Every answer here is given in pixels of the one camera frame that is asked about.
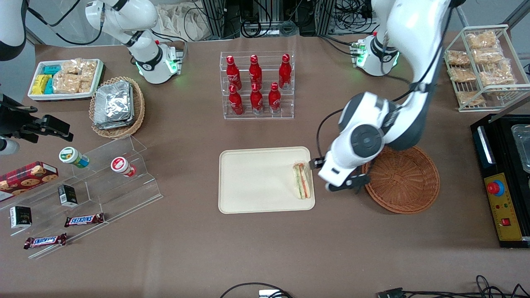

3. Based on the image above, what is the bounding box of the black looped cable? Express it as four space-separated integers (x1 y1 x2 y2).
219 282 294 298

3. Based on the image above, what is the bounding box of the Snickers chocolate bar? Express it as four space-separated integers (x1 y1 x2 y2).
23 233 68 250
64 213 105 228

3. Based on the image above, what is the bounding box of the round brown wicker basket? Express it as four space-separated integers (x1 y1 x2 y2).
362 145 441 214

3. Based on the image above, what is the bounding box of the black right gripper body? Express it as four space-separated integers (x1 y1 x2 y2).
0 94 43 156

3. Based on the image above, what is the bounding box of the cream plastic tray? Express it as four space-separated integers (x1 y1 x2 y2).
218 147 316 214

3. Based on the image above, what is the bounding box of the clear acrylic stepped stand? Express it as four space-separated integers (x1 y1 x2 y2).
0 135 164 260

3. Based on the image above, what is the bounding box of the red cola bottle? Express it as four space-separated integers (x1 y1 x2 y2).
228 85 244 116
278 54 292 90
226 55 242 90
268 82 282 115
250 83 264 115
249 54 263 88

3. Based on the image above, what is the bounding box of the black cable with connector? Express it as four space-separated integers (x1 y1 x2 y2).
377 275 530 298

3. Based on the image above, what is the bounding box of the white wire rack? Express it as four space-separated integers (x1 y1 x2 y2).
443 24 530 113

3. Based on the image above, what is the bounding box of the green lidded snack cup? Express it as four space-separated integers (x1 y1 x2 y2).
58 147 90 169

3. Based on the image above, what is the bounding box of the clear acrylic bottle rack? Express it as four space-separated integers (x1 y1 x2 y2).
219 50 296 120

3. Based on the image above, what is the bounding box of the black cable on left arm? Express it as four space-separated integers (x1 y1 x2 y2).
316 108 345 163

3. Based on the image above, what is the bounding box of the small black box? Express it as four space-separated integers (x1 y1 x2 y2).
58 184 79 208
9 205 33 230

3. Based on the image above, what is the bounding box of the red cookie box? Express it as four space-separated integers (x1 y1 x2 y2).
0 161 59 202

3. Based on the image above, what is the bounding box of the yellow snack packet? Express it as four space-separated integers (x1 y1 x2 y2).
32 74 53 95

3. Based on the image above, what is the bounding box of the silver foil pouch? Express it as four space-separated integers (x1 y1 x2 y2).
94 83 135 130
94 80 132 125

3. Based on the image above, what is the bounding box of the white rectangular snack bin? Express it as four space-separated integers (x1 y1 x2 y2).
27 59 105 102

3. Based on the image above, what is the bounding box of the triangle sandwich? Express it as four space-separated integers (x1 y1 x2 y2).
293 162 312 200

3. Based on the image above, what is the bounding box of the red lidded snack cup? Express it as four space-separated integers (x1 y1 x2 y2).
110 156 137 178

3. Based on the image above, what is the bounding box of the black machine with yellow panel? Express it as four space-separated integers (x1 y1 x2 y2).
470 113 530 249

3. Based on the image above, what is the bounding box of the oval tan wicker basket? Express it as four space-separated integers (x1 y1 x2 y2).
89 76 146 139

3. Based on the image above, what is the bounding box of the white cloth bag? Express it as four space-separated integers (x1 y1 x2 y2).
159 3 208 42

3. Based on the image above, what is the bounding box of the clear plastic container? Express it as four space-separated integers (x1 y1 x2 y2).
511 124 530 173

